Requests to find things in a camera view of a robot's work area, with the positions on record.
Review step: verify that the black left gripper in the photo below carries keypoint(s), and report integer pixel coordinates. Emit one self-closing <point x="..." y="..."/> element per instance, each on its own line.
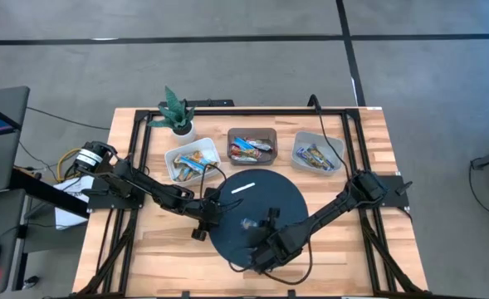
<point x="208" y="212"/>

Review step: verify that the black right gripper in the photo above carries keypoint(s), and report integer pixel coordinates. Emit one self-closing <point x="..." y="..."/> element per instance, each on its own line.
<point x="281" y="245"/>

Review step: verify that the silver green granola bar wrapper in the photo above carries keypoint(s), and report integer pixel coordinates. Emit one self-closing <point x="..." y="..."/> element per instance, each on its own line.
<point x="263" y="144"/>

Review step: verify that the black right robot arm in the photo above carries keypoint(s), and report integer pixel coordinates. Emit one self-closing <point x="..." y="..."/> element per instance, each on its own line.
<point x="335" y="207"/>

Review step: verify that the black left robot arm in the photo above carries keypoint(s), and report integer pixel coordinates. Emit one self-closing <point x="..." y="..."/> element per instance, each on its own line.
<point x="144" y="187"/>

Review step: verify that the white mat label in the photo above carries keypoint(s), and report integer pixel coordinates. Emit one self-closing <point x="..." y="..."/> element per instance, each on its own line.
<point x="243" y="188"/>

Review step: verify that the round dark blue woven mat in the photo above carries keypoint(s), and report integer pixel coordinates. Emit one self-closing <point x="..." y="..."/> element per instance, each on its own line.
<point x="269" y="191"/>

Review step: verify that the white plastic bin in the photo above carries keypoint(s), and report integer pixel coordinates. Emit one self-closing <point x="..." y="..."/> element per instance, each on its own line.
<point x="173" y="147"/>

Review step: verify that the white plant pot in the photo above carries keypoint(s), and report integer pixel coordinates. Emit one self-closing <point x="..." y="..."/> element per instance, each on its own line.
<point x="186" y="135"/>

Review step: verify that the brown plastic bin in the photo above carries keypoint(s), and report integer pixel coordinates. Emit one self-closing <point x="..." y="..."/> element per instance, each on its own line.
<point x="271" y="135"/>

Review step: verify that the green snake plant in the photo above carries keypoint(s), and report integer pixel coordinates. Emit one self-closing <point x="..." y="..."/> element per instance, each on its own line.
<point x="175" y="110"/>

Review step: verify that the grey plastic bin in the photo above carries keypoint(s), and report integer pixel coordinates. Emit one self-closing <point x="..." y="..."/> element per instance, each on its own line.
<point x="302" y="139"/>

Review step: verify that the black power strip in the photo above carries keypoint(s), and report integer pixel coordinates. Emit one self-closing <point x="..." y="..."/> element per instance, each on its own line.
<point x="208" y="103"/>

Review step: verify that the white paper sheet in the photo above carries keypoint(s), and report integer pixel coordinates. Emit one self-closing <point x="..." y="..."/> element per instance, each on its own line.
<point x="67" y="216"/>

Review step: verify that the grey side desk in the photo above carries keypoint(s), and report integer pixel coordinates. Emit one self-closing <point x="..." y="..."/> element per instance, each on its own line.
<point x="7" y="232"/>

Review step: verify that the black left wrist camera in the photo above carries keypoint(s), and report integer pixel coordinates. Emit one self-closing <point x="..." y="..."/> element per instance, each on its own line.
<point x="213" y="194"/>

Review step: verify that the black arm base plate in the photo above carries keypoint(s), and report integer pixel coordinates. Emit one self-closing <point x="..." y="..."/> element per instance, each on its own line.
<point x="395" y="193"/>
<point x="103" y="201"/>

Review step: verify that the black aluminium table frame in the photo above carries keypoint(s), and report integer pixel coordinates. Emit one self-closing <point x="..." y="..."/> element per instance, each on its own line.
<point x="248" y="112"/>

